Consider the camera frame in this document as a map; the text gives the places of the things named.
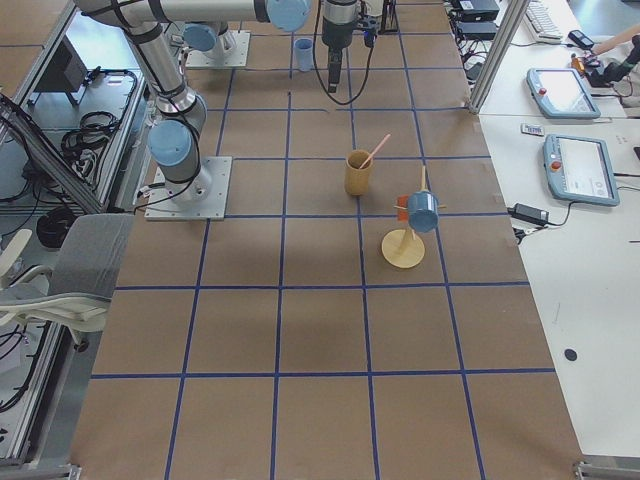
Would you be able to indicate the white keyboard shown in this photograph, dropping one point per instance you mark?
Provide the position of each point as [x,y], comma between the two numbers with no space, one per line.
[540,25]

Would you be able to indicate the grey office chair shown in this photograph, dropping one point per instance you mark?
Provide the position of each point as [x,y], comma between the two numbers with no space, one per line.
[76,292]

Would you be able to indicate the lower teach pendant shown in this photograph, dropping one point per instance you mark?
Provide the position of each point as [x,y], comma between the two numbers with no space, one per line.
[579,169]

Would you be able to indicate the teach pendant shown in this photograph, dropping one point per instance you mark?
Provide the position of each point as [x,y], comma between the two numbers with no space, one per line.
[579,169]
[560,93]

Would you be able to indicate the bamboo cylinder holder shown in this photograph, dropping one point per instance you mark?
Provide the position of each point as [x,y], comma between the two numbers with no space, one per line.
[357,173]

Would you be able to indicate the upper teach pendant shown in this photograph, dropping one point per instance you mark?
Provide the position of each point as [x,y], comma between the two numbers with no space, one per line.
[560,93]

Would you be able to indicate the orange hanging cup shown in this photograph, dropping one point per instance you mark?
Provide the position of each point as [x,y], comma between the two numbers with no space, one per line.
[401,208]

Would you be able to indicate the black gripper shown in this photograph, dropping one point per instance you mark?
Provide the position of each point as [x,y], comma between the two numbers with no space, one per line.
[334,36]

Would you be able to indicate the black power adapter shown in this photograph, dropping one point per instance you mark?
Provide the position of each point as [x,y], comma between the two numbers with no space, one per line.
[529,214]

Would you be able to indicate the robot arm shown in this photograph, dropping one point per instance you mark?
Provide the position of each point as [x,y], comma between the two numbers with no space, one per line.
[174,140]
[335,21]

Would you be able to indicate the light blue plastic cup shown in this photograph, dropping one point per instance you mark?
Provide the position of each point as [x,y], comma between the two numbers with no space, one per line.
[303,53]

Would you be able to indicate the aluminium frame post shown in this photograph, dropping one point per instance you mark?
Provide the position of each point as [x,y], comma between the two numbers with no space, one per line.
[513,15]

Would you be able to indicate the dark blue hanging cup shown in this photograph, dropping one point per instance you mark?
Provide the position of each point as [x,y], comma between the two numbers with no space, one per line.
[422,209]

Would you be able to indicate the pink chopstick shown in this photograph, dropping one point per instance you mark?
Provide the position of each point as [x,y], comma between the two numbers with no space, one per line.
[374,152]

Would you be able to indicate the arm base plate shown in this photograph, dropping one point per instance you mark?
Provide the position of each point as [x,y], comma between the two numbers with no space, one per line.
[208,50]
[205,198]

